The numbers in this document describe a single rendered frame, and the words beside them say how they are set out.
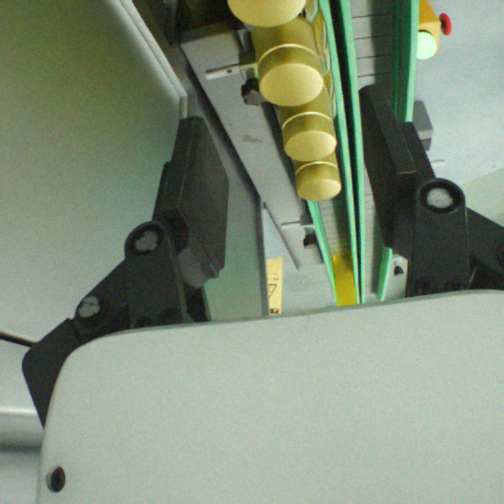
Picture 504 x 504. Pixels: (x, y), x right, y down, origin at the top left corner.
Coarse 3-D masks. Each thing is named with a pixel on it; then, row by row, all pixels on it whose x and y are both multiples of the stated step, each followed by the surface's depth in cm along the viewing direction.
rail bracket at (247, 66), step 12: (240, 24) 46; (240, 36) 46; (252, 48) 44; (240, 60) 43; (252, 60) 43; (216, 72) 44; (228, 72) 44; (240, 72) 45; (252, 72) 43; (252, 84) 41; (252, 96) 42
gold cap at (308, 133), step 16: (320, 96) 25; (288, 112) 25; (304, 112) 25; (320, 112) 25; (288, 128) 25; (304, 128) 24; (320, 128) 24; (288, 144) 25; (304, 144) 25; (320, 144) 25; (304, 160) 27
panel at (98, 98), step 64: (0, 0) 15; (64, 0) 21; (128, 0) 29; (0, 64) 16; (64, 64) 21; (128, 64) 29; (0, 128) 16; (64, 128) 21; (128, 128) 29; (0, 192) 16; (64, 192) 20; (128, 192) 28; (0, 256) 15; (64, 256) 20; (0, 320) 15; (0, 384) 13
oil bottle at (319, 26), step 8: (320, 16) 26; (312, 24) 26; (320, 24) 26; (320, 32) 26; (320, 40) 26; (328, 40) 27; (320, 48) 26; (328, 48) 27; (320, 56) 27; (328, 56) 28; (320, 64) 28; (328, 64) 28; (328, 72) 29
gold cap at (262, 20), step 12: (228, 0) 15; (240, 0) 15; (252, 0) 15; (264, 0) 15; (276, 0) 15; (288, 0) 15; (300, 0) 15; (240, 12) 16; (252, 12) 16; (264, 12) 16; (276, 12) 16; (288, 12) 16; (252, 24) 16; (264, 24) 16; (276, 24) 16
